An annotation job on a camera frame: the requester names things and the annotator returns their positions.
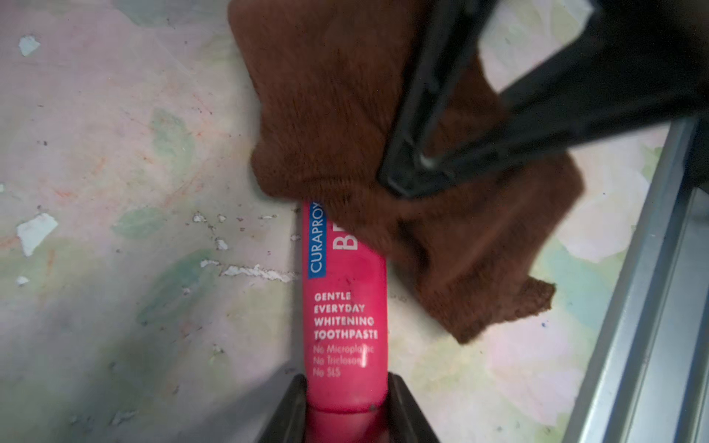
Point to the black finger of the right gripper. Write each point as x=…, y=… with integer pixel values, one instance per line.
x=636, y=64

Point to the aluminium front rail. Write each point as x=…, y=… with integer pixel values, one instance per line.
x=647, y=380

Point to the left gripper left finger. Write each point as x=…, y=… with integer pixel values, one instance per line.
x=288, y=422

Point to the red toothpaste tube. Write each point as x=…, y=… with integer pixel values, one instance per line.
x=345, y=333

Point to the brown cloth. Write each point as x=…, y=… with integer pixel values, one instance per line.
x=330, y=76

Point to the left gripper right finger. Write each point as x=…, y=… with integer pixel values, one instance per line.
x=406, y=421

